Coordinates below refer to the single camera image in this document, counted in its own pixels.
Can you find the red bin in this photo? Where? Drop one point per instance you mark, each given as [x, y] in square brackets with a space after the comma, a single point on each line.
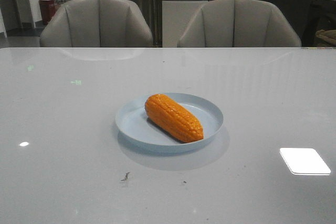
[47, 9]

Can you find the right beige armchair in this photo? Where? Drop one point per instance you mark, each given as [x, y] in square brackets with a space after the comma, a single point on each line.
[238, 23]

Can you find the light blue round plate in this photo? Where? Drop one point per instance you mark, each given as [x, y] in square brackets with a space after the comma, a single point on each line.
[137, 128]

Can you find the orange corn cob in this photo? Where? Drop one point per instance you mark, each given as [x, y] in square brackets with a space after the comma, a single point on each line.
[173, 118]

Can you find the left beige armchair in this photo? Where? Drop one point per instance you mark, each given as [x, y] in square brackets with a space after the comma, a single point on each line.
[97, 23]

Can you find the white cabinet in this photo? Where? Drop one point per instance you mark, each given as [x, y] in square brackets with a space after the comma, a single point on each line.
[183, 6]

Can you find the beige armchair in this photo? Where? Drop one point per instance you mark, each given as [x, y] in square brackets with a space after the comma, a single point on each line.
[238, 23]
[97, 23]

